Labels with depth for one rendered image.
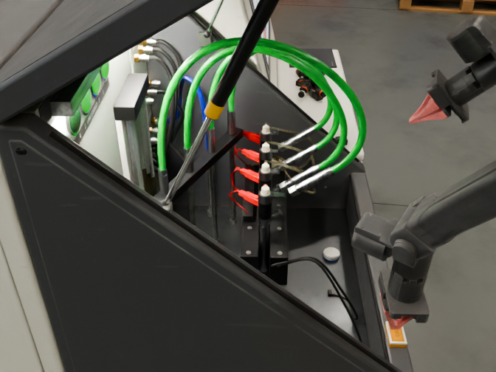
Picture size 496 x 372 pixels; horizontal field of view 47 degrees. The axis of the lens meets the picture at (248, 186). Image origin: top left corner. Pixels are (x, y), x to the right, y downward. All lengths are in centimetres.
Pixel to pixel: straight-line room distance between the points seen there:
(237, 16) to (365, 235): 62
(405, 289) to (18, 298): 60
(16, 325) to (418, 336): 174
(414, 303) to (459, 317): 151
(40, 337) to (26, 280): 12
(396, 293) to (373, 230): 12
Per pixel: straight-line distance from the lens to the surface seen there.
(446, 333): 244
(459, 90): 114
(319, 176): 110
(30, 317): 92
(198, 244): 76
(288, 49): 97
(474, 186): 74
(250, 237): 121
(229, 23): 134
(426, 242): 85
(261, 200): 112
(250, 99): 137
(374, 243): 95
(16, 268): 85
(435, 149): 352
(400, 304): 99
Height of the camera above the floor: 178
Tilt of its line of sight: 36 degrees down
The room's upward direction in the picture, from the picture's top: straight up
